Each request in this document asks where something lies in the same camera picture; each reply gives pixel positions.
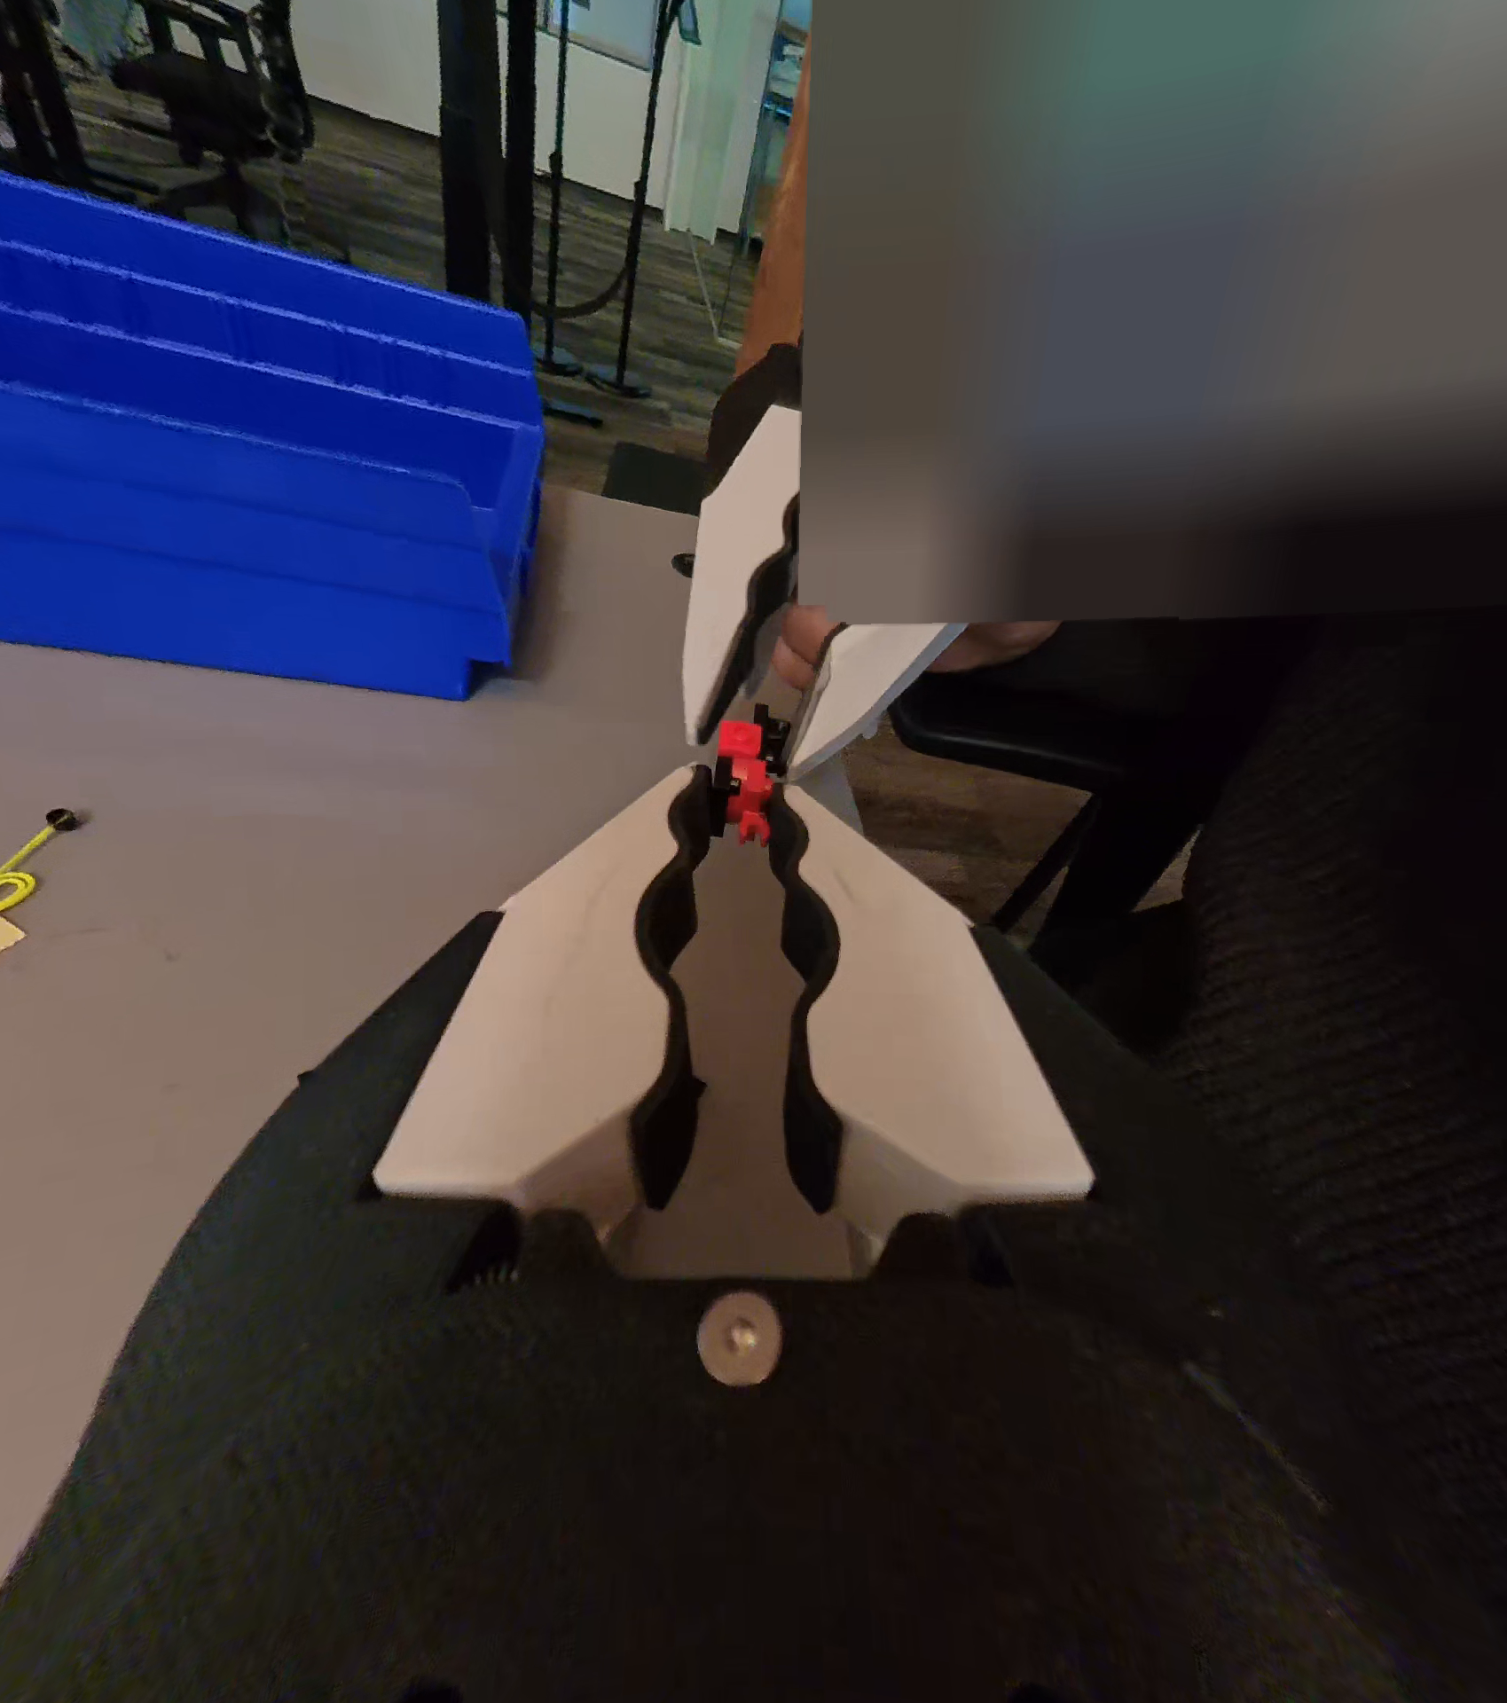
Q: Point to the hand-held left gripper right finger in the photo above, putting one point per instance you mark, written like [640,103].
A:
[939,1065]

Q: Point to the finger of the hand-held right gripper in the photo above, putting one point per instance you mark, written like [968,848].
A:
[879,666]
[723,586]

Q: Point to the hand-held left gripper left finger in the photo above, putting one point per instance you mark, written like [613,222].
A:
[540,1038]

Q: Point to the small red black lego assembly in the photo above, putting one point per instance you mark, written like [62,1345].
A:
[739,779]

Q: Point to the person's right hand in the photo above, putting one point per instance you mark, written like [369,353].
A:
[803,646]

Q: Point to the black office chair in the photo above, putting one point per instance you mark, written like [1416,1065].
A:
[214,93]
[993,745]

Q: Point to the white flip chart easel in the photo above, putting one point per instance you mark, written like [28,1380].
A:
[720,119]

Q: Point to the blue plastic storage bin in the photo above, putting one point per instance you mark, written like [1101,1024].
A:
[166,438]

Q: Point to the black stanchion post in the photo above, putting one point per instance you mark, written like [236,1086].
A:
[640,240]

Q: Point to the black desk leg frame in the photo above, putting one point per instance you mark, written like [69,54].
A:
[466,133]

